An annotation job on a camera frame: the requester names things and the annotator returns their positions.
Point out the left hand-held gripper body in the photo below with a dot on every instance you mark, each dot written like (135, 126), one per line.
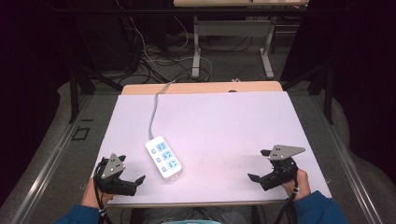
(112, 168)

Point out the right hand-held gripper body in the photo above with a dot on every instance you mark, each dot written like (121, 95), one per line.
(281, 169)

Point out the person's right hand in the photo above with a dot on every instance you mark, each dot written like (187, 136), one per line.
(302, 185)

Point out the person's left hand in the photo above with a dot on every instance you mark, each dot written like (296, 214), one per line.
(91, 197)

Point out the white power strip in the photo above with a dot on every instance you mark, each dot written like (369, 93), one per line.
(164, 158)

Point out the white table cover board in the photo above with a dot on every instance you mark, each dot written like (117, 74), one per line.
(224, 130)

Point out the person's grey trousers lap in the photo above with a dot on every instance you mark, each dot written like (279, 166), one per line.
(199, 214)

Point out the black metal stand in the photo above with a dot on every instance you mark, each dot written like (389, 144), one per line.
(327, 90)
(74, 90)

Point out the wooden table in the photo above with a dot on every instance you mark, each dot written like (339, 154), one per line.
(202, 87)

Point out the desk with white metal legs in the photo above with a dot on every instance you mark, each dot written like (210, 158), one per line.
(232, 28)

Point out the aluminium floor rail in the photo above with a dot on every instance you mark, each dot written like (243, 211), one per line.
(348, 161)
(46, 168)

